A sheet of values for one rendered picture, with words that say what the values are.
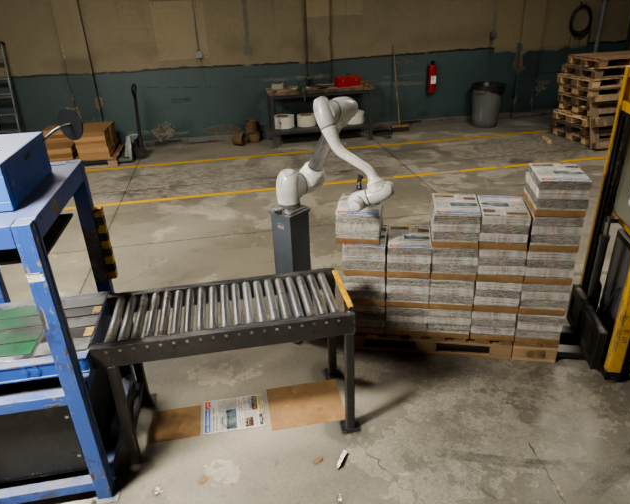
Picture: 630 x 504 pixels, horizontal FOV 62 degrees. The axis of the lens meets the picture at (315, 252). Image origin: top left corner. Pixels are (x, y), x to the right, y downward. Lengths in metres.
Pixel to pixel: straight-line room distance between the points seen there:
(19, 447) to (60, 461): 0.21
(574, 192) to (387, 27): 7.12
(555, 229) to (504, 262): 0.36
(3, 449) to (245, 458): 1.21
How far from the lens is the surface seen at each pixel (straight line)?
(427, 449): 3.19
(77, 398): 2.74
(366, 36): 9.97
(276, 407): 3.42
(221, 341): 2.74
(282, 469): 3.08
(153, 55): 9.68
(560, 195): 3.40
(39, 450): 3.12
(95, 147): 8.98
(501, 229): 3.41
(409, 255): 3.45
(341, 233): 3.42
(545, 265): 3.57
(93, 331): 2.95
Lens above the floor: 2.30
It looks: 26 degrees down
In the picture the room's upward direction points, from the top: 2 degrees counter-clockwise
